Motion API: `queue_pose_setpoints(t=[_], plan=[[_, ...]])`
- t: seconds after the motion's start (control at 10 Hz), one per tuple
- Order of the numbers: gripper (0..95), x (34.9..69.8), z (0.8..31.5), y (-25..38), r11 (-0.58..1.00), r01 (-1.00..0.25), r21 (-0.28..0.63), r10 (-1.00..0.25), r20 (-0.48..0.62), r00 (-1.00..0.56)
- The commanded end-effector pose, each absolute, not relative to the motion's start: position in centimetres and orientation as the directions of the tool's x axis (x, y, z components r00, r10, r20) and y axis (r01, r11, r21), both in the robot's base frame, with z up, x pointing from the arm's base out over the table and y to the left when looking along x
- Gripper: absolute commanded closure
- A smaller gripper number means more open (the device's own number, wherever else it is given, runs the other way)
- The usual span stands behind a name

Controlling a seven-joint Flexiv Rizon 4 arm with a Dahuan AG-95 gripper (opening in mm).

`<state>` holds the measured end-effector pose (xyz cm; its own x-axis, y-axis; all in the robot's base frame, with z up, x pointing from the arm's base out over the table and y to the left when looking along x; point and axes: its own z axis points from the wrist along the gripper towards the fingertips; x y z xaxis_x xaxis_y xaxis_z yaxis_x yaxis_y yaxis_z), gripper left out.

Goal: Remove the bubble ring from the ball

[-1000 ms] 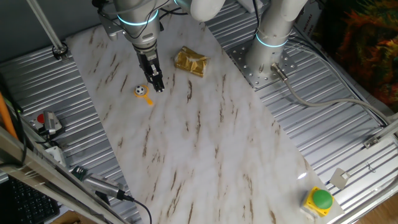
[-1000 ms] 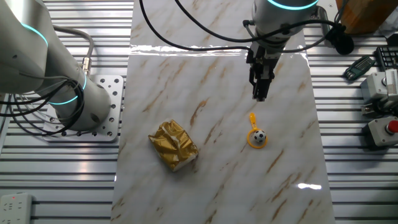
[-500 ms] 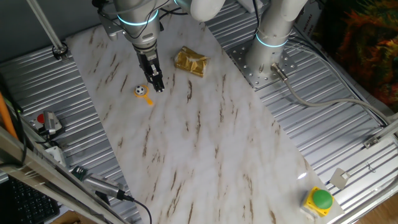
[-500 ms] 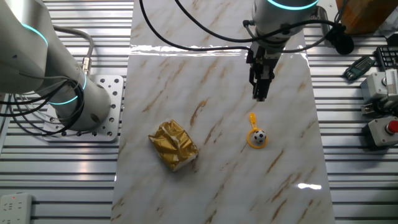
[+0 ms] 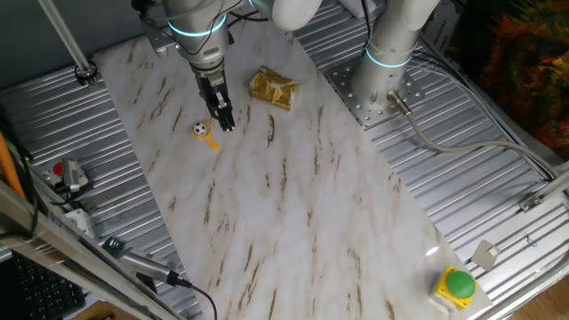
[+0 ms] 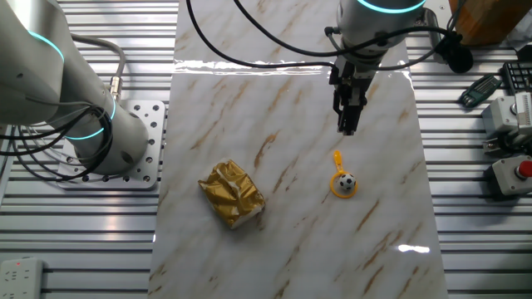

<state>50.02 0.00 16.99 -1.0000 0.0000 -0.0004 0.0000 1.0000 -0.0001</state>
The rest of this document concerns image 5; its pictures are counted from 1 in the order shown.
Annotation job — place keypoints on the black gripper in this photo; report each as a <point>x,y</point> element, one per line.
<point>211,84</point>

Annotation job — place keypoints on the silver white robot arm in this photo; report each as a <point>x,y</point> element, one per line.
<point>387,66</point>

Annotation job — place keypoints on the small soccer ball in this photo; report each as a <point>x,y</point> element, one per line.
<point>200,129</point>

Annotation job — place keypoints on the gold foil package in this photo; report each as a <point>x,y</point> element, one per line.
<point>273,88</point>

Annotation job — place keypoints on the white marble pattern mat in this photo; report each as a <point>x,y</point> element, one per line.
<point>289,222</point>

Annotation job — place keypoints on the small silver clamp device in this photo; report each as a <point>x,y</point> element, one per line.
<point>73,175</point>

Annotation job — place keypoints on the red emergency stop button box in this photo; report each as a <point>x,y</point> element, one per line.
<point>58,169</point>

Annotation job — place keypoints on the white plastic block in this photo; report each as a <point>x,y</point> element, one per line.
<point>355,6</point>

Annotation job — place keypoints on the thin aluminium pole with foot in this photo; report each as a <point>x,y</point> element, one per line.
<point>66,37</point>

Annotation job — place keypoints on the white grey socket box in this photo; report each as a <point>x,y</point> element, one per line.
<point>81,221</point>

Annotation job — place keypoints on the orange pole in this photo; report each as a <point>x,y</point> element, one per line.
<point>8,166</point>

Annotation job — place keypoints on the black keyboard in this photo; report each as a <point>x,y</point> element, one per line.
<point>42,291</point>

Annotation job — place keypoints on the yellow box green button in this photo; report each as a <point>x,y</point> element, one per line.
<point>461,284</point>

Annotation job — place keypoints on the small grey metal plate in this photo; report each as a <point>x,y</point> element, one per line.
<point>485,254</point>

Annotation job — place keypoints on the colourful orange green cloth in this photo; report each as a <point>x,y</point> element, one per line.
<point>520,66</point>

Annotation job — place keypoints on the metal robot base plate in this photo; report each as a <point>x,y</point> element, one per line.
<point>355,106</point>

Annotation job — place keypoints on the silver ribbed camera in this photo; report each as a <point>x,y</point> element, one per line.
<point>146,264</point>

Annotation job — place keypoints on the aluminium frame beam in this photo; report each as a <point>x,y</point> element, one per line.
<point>66,249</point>

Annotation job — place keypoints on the metal corner bracket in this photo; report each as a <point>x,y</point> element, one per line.
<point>531,203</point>

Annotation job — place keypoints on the short aluminium frame bar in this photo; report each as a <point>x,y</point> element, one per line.
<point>555,182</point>

